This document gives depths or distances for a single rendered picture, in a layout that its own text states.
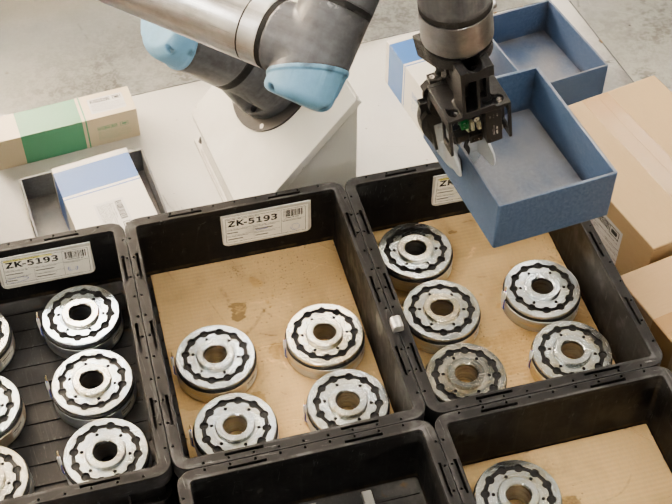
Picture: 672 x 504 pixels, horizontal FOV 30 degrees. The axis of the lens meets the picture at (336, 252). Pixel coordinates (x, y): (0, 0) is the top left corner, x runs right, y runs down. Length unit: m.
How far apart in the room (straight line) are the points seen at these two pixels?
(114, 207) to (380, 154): 0.46
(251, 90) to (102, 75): 1.54
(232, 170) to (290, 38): 0.70
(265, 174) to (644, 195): 0.55
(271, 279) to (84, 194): 0.35
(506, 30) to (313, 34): 1.08
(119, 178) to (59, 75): 1.47
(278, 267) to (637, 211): 0.51
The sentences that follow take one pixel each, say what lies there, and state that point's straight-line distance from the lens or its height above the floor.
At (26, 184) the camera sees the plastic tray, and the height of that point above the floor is 0.74.
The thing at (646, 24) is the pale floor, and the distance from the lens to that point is 3.56.
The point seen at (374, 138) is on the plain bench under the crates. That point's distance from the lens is 2.09.
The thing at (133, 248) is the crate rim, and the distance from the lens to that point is 1.63.
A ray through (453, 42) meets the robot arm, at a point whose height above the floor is 1.35.
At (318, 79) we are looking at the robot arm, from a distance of 1.23.
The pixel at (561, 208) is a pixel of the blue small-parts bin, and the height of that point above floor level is 1.11.
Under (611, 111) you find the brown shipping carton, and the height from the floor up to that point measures 0.86.
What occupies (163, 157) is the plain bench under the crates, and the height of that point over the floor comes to 0.70.
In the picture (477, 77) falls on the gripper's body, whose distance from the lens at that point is 1.27.
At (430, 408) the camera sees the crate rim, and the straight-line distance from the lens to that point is 1.46.
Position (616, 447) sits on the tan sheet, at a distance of 1.58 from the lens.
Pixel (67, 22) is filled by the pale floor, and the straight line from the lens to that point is 3.54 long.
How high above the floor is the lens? 2.13
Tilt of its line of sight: 48 degrees down
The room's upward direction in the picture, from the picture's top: straight up
